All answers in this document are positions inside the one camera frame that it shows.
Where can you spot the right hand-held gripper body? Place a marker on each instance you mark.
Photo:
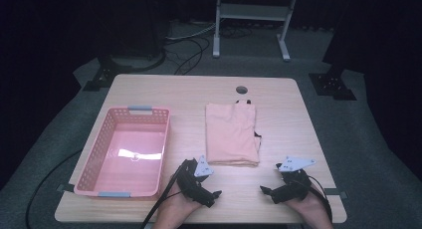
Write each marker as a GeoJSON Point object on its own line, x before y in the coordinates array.
{"type": "Point", "coordinates": [295, 185]}

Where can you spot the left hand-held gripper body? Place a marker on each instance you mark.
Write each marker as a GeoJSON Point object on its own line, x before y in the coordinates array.
{"type": "Point", "coordinates": [190, 181]}

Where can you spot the pink perforated plastic basket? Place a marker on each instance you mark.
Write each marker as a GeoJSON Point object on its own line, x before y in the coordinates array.
{"type": "Point", "coordinates": [132, 176]}

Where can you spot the pink cloth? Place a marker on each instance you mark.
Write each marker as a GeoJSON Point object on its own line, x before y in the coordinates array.
{"type": "Point", "coordinates": [230, 136]}

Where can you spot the person's left hand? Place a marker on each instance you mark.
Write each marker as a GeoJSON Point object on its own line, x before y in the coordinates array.
{"type": "Point", "coordinates": [172, 210]}

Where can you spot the dark table edge clamp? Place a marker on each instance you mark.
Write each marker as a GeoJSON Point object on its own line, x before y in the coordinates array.
{"type": "Point", "coordinates": [64, 188]}
{"type": "Point", "coordinates": [336, 193]}

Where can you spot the black stand base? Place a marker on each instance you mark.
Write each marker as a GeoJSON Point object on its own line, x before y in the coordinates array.
{"type": "Point", "coordinates": [106, 73]}
{"type": "Point", "coordinates": [331, 84]}

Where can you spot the white metal stand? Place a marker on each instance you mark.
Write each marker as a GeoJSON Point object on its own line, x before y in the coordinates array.
{"type": "Point", "coordinates": [253, 11]}

